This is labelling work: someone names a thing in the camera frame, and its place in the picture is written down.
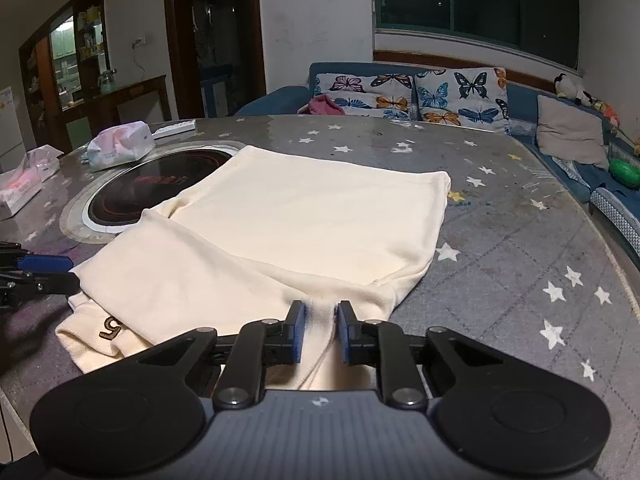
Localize plain grey pillow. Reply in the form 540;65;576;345
536;94;611;171

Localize black white plush toy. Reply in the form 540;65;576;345
554;74;594;107

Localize pink plush toys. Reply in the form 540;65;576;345
592;100;622;129

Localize green framed window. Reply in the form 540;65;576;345
371;0;586;69

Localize dark wooden door frame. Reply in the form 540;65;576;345
164;0;267;120

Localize wide butterfly print pillow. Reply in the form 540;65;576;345
314;72;416;121

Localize pink white tissue pack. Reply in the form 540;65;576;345
86;121;156;171

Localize dark wooden side table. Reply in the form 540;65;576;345
60;75;171;153

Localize white power strip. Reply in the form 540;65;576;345
151;119;197;140

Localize blue corner sofa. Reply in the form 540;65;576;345
235;62;640;256

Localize black round induction cooktop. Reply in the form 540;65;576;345
80;146;241;235

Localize white refrigerator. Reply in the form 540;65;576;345
0;85;27;173

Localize blue stool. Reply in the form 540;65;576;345
200;64;235;118

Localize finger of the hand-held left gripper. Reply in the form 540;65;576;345
12;254;75;273
0;241;82;311

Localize pink cloth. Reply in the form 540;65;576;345
298;96;347;117

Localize square butterfly print pillow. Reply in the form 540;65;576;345
415;66;511;135

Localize white tissue packet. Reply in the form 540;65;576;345
25;144;64;183

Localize pink white tissue box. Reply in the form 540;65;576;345
0;166;45;222

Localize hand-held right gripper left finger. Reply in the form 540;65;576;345
100;300;307;412

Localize grey star tablecloth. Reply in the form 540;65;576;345
0;115;640;480

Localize grey patterned cloth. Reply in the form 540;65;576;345
552;156;593;189

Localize green round toy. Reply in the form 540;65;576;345
609;157;640;187

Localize cream sweatpants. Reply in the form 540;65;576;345
55;145;451;392

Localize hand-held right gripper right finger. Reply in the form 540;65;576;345
336;300;551;409

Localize wooden display shelf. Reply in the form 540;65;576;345
74;2;109;80

